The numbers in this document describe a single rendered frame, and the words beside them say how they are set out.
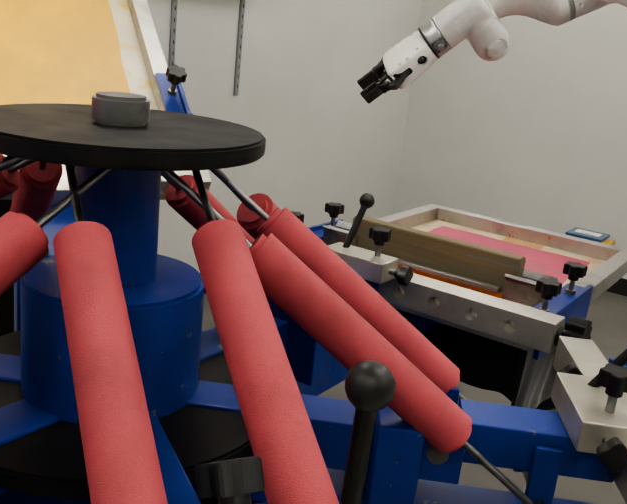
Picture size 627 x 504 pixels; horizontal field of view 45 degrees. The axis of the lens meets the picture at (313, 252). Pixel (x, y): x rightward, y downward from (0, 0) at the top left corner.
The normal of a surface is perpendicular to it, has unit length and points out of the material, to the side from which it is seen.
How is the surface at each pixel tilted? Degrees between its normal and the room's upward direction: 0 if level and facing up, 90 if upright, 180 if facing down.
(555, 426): 0
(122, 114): 90
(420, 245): 90
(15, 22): 32
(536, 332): 90
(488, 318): 90
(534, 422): 0
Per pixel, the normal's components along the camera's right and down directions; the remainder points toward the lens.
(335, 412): 0.11, -0.95
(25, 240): 0.64, -0.12
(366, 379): -0.18, -0.38
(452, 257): -0.57, 0.18
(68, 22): 0.31, -0.65
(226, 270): -0.14, -0.59
